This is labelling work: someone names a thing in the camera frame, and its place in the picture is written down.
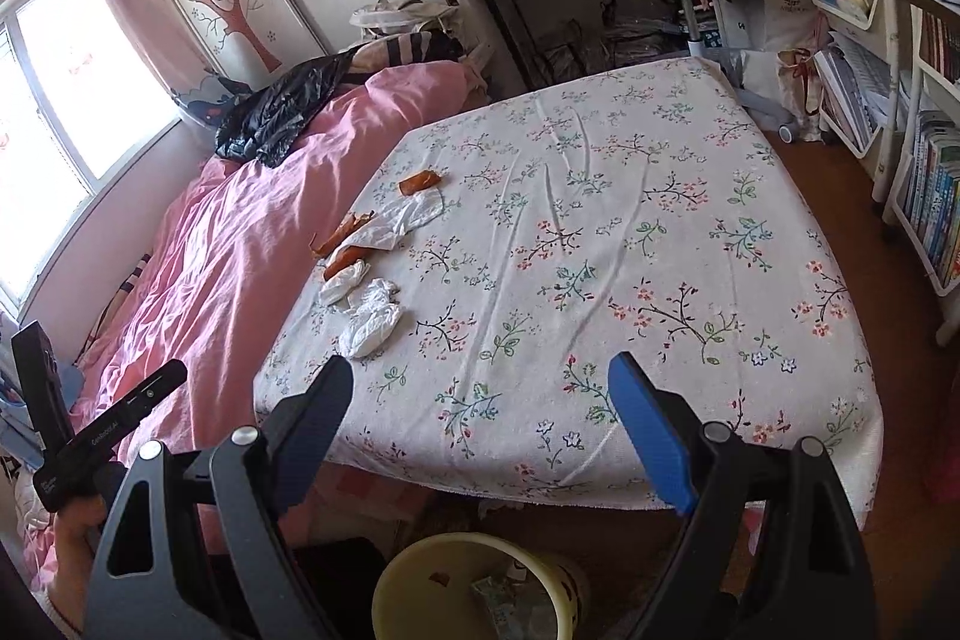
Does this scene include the torn orange sausage wrapper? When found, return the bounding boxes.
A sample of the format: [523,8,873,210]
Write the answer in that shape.
[311,211,376,259]

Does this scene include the white book cart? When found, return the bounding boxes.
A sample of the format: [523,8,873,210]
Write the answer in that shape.
[795,0,912,176]

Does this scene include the row of colourful books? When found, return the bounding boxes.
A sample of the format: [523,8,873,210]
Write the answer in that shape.
[896,111,960,300]

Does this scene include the pink blanket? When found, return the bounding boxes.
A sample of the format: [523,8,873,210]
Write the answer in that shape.
[19,62,488,596]

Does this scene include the cream plastic waste bin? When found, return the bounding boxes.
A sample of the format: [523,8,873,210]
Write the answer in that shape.
[371,531,590,640]

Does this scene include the floral tablecloth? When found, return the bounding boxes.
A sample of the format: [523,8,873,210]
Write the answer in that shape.
[253,56,884,528]

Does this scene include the white bookshelf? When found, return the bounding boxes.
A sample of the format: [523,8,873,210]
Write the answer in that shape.
[885,0,960,341]

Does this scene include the floral tote bag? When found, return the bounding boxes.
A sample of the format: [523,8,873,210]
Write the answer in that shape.
[776,47,827,140]

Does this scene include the small white tissue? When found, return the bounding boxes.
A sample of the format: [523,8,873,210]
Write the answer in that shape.
[321,260,370,305]

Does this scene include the person's left hand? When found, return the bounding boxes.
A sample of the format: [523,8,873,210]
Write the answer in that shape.
[45,494,110,612]

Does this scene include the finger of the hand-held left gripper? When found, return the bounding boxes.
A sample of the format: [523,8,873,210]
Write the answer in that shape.
[11,321,76,453]
[112,361,188,432]

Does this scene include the window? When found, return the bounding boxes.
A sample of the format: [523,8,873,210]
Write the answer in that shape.
[0,0,181,311]

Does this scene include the green snack packet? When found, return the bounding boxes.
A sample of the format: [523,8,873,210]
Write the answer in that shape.
[471,576,552,640]

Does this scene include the clear plastic bag pile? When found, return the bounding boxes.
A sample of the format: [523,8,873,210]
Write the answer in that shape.
[540,6,692,80]

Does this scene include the black puffer jacket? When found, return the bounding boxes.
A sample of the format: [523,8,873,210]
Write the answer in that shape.
[214,53,376,167]

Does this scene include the large white tissue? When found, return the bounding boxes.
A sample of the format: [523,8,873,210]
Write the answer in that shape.
[336,278,402,360]

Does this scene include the striped pillow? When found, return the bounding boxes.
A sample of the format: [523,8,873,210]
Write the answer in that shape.
[352,29,470,79]

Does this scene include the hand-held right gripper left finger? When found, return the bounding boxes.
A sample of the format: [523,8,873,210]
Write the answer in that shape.
[88,353,355,640]

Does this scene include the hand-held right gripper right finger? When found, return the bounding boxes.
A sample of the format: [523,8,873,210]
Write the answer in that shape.
[609,351,878,640]

